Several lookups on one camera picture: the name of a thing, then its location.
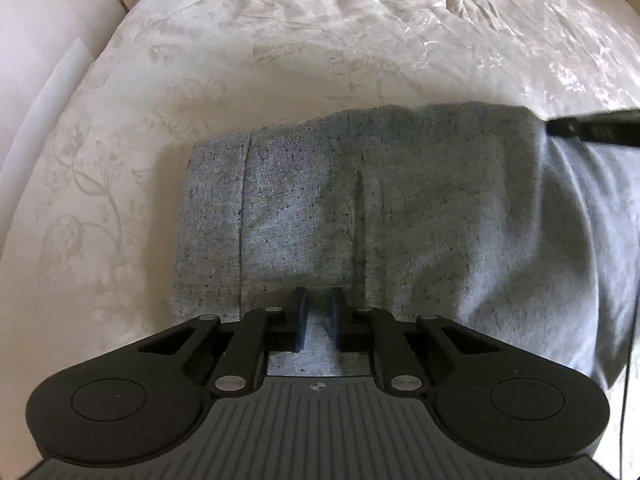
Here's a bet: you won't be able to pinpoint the black cable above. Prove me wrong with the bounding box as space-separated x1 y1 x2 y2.
618 280 640 480

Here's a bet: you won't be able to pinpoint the white floral bedspread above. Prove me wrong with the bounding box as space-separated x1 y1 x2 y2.
0 0 640 480

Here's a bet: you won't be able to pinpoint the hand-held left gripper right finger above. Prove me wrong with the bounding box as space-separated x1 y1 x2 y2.
329 287 504 397

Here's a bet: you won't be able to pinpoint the grey pants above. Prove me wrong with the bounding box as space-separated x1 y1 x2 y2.
172 102 640 392

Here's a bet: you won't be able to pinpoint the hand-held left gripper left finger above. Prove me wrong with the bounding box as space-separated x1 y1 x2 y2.
136 287 309 397

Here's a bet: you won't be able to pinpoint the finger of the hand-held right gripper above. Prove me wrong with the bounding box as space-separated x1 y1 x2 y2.
546 109 640 150

